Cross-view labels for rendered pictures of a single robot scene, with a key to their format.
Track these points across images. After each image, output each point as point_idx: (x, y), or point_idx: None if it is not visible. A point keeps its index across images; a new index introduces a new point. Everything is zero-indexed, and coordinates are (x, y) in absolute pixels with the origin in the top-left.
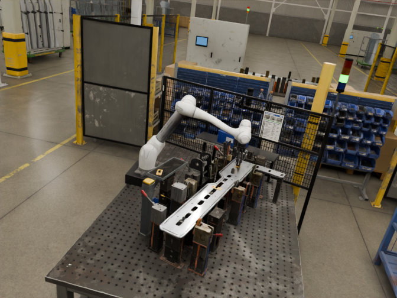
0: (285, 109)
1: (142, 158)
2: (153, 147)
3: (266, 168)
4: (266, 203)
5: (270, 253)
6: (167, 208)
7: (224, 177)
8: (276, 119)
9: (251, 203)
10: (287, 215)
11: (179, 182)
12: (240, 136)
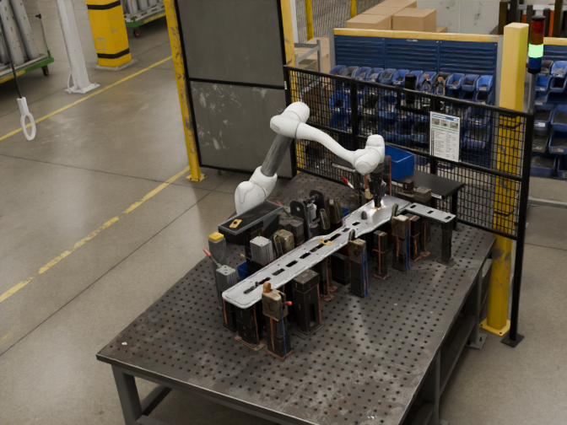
0: (460, 107)
1: (238, 202)
2: (254, 185)
3: (426, 208)
4: (430, 264)
5: (396, 336)
6: None
7: (347, 225)
8: (449, 125)
9: (399, 265)
10: (456, 282)
11: None
12: (356, 164)
